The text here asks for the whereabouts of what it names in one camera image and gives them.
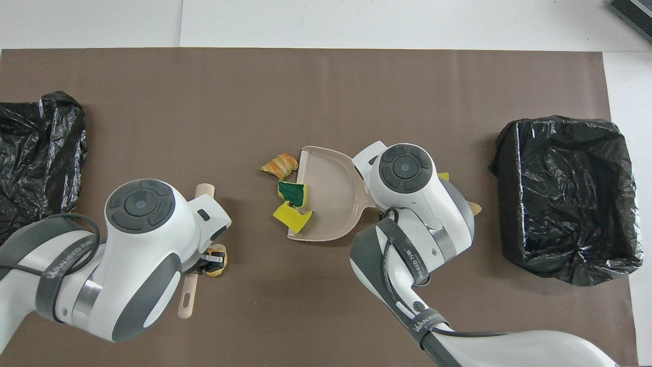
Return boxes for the grey ribbed device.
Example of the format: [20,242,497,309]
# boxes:
[609,0,652,44]

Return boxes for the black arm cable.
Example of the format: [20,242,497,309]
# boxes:
[379,206,512,339]
[0,213,102,273]

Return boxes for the plain yellow sponge piece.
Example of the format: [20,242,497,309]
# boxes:
[273,201,313,234]

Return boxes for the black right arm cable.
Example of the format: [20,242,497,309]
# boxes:
[379,206,512,339]

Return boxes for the pink plastic dustpan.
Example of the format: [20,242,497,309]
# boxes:
[287,146,377,242]

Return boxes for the brown paper table mat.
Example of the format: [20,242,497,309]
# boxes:
[0,48,638,367]

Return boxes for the black bag lined bin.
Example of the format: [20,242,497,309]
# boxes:
[489,116,643,287]
[0,91,88,245]

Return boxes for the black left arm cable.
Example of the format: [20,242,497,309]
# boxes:
[0,213,102,273]

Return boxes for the green topped yellow sponge chunk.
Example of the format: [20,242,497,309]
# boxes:
[277,179,309,208]

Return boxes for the toy croissant bread piece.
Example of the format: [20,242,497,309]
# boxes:
[206,245,228,277]
[260,152,299,180]

